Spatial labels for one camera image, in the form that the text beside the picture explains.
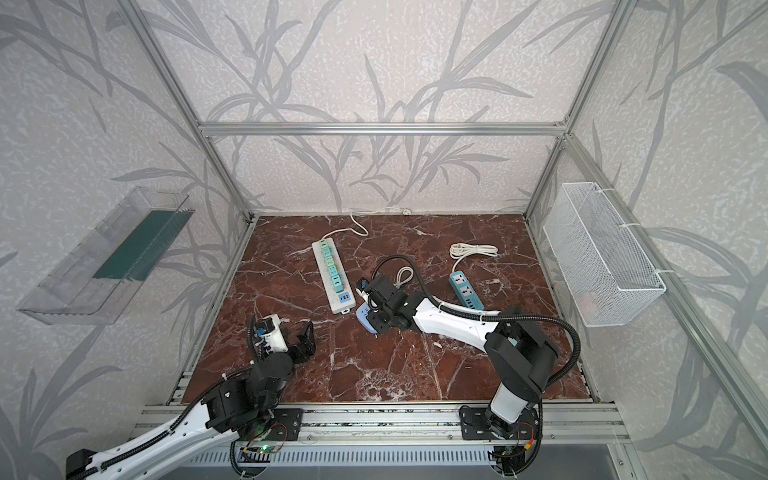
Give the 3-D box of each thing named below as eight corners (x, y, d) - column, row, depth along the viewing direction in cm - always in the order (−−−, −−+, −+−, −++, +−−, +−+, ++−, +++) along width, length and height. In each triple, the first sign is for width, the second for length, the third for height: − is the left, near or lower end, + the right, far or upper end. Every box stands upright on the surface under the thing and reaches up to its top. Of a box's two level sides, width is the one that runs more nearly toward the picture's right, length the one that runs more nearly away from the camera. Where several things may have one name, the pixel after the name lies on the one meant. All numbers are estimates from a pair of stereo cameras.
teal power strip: (467, 315, 95) (469, 311, 93) (446, 278, 104) (447, 273, 102) (481, 310, 96) (483, 305, 94) (459, 273, 105) (460, 269, 103)
